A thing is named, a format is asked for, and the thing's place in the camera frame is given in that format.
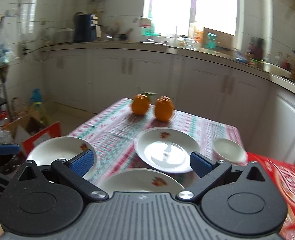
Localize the white plate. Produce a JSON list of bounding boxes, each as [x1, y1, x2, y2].
[[97, 168, 184, 196], [134, 127, 201, 174], [27, 137, 99, 181]]

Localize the white kitchen cabinets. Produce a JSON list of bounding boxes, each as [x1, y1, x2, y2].
[[43, 46, 295, 164]]

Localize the white bowl floral large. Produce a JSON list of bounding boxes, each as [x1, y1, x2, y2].
[[212, 138, 247, 165]]

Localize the red white box floor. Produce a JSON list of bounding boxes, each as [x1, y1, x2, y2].
[[15, 121, 62, 157]]

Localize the patterned handmade tablecloth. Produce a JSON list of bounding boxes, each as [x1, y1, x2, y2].
[[69, 98, 243, 187]]

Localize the knobby orange without leaf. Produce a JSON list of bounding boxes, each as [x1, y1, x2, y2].
[[155, 96, 174, 122]]

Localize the red cardboard box right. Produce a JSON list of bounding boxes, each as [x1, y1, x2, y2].
[[247, 152, 295, 239]]

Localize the orange with green leaf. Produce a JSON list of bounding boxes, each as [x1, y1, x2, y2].
[[131, 92, 157, 116]]

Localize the teal bottle by window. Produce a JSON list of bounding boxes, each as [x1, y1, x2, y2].
[[206, 33, 217, 49]]

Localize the knife block with knives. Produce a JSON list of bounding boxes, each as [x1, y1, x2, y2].
[[250, 36, 264, 61]]

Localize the black coffee machine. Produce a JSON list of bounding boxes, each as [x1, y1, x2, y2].
[[74, 12, 101, 43]]

